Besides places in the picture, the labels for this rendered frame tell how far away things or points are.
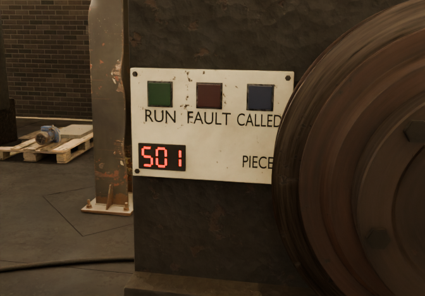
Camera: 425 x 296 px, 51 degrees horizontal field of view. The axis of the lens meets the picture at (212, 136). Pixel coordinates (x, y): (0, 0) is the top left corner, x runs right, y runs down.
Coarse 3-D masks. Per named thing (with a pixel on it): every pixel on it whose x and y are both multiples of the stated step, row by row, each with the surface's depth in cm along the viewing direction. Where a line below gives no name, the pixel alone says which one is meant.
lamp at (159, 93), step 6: (150, 84) 71; (156, 84) 70; (162, 84) 70; (168, 84) 70; (150, 90) 71; (156, 90) 71; (162, 90) 71; (168, 90) 70; (150, 96) 71; (156, 96) 71; (162, 96) 71; (168, 96) 71; (150, 102) 71; (156, 102) 71; (162, 102) 71; (168, 102) 71
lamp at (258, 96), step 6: (252, 90) 68; (258, 90) 68; (264, 90) 68; (270, 90) 68; (252, 96) 68; (258, 96) 68; (264, 96) 68; (270, 96) 68; (252, 102) 69; (258, 102) 68; (264, 102) 68; (270, 102) 68; (252, 108) 69; (258, 108) 69; (264, 108) 69; (270, 108) 68
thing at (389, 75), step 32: (416, 32) 50; (384, 64) 51; (416, 64) 49; (352, 96) 52; (384, 96) 50; (320, 128) 53; (352, 128) 51; (320, 160) 54; (352, 160) 52; (320, 192) 55; (320, 224) 56; (352, 224) 53; (320, 256) 57; (352, 256) 54; (352, 288) 57; (384, 288) 54
